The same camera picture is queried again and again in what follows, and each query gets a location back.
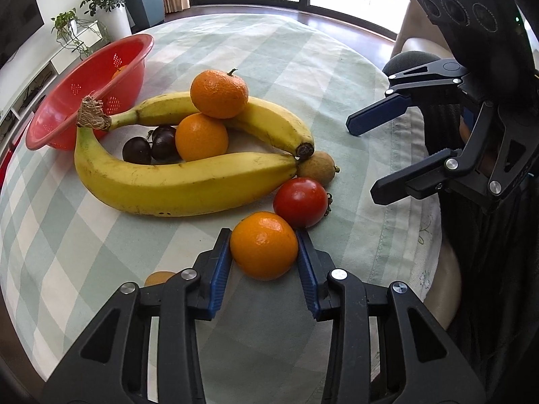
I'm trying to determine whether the orange with green stem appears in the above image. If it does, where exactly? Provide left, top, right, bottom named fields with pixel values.
left=190, top=68, right=249, bottom=119

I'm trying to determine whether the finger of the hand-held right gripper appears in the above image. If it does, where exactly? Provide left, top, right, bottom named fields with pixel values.
left=345, top=57, right=471, bottom=137
left=370, top=101, right=528, bottom=213

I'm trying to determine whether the red tomato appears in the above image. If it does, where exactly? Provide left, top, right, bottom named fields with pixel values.
left=273, top=177, right=333, bottom=230

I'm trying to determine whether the white television cabinet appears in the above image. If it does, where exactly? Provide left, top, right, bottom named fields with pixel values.
left=0, top=21, right=110, bottom=152

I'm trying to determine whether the brown round fruit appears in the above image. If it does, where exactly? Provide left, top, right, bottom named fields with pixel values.
left=144, top=271, right=177, bottom=288
left=297, top=150, right=341, bottom=186

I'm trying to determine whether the green checkered tablecloth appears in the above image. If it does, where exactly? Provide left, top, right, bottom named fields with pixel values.
left=0, top=12, right=443, bottom=383

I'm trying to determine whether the large round orange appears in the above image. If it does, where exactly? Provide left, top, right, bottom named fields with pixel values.
left=175, top=113, right=229, bottom=163

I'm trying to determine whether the tall plant in grey pot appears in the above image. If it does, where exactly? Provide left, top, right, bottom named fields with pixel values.
left=103, top=0, right=165, bottom=34

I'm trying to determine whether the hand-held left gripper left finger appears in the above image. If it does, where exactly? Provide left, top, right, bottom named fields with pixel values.
left=42, top=227, right=233, bottom=404

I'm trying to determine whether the person's dark clothing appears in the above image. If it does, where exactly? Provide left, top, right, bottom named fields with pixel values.
left=438, top=185, right=539, bottom=404

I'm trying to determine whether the beige chair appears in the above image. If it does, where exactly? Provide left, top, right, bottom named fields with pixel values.
left=425, top=244, right=462, bottom=329

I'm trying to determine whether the beige sofa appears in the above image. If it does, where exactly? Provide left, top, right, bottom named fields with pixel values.
left=389, top=0, right=459, bottom=76

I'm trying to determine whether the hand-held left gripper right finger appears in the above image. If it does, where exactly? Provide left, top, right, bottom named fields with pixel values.
left=296, top=229, right=489, bottom=404

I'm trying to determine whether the trailing green plant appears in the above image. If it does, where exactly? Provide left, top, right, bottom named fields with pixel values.
left=51, top=8, right=110, bottom=57

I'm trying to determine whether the red plastic colander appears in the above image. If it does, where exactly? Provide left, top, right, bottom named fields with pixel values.
left=25, top=34, right=155, bottom=151

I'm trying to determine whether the black flat television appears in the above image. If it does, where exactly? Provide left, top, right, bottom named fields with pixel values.
left=0, top=0, right=45, bottom=68

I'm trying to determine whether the dark grey round object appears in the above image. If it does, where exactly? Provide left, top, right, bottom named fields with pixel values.
left=381, top=50, right=441, bottom=77

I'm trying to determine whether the yellow banana bunch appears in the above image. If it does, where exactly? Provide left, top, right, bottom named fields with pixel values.
left=74, top=92, right=316, bottom=218

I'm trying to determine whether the plant in white smooth pot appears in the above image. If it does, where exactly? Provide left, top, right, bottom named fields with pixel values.
left=80, top=0, right=133, bottom=45

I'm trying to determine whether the dark purple plum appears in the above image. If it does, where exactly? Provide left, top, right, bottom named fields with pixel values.
left=151, top=125, right=183, bottom=162
left=122, top=136, right=152, bottom=166

